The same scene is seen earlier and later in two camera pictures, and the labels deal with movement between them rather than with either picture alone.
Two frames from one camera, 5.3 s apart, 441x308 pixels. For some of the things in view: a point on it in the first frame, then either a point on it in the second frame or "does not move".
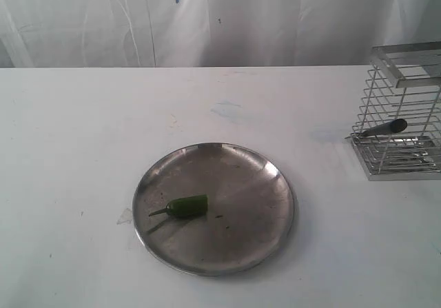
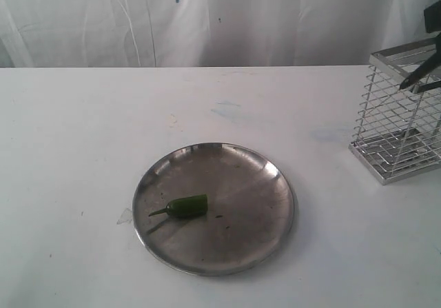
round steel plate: [250, 210] does not move
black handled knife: [394, 126] to [435, 59]
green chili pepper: [193, 205] does not move
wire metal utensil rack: [404, 82] does not move
